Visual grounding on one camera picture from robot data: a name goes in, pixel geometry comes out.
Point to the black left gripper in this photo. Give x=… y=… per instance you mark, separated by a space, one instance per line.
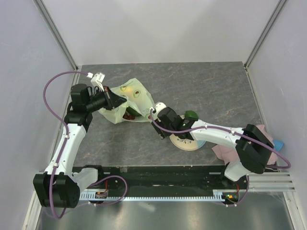
x=116 y=100

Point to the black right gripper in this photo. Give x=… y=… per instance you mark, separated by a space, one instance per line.
x=162 y=136

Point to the red grape bunch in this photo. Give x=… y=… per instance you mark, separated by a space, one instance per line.
x=127 y=116

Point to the green avocado print plastic bag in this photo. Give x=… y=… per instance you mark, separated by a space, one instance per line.
x=137 y=97

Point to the green avocado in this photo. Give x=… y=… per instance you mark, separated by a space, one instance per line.
x=132 y=112

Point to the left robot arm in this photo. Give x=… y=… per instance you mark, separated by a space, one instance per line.
x=61 y=184

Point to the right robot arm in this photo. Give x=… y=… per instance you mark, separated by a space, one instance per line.
x=254 y=149

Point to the cream ceramic plate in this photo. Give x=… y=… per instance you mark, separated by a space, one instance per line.
x=186 y=144

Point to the blue object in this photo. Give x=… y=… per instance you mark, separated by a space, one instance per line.
x=278 y=145

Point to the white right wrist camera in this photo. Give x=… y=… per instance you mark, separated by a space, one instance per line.
x=157 y=108

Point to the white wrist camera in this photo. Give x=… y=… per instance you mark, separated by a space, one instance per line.
x=97 y=80
x=157 y=108

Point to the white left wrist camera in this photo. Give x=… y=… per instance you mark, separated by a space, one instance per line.
x=97 y=80

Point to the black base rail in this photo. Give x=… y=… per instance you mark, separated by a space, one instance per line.
x=204 y=177

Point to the white slotted cable duct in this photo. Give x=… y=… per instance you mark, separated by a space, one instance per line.
x=91 y=195

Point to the aluminium frame post left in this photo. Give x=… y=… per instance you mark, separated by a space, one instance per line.
x=55 y=32

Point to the aluminium frame post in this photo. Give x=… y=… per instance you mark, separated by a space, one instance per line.
x=55 y=32
x=265 y=32

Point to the aluminium frame post right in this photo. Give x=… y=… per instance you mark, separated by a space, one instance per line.
x=265 y=32

